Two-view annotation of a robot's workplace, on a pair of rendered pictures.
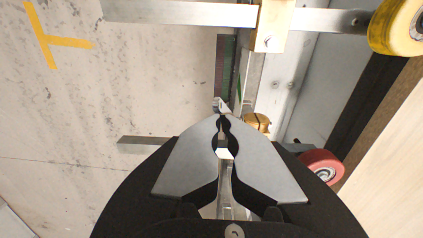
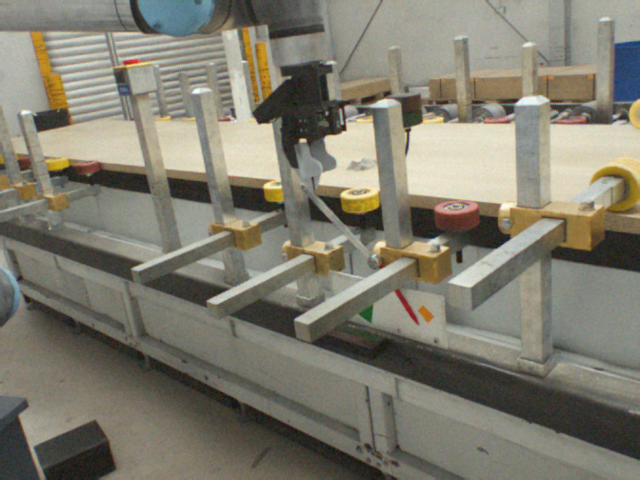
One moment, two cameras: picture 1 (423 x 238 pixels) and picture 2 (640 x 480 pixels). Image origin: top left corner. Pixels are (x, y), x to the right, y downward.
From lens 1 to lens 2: 1.10 m
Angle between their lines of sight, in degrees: 93
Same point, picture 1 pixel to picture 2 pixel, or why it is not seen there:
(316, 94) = (443, 285)
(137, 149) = (321, 310)
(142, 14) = (241, 289)
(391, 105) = (412, 199)
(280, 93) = not seen: hidden behind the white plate
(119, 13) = (225, 296)
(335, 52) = not seen: hidden behind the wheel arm
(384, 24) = (350, 203)
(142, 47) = not seen: outside the picture
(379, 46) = (362, 204)
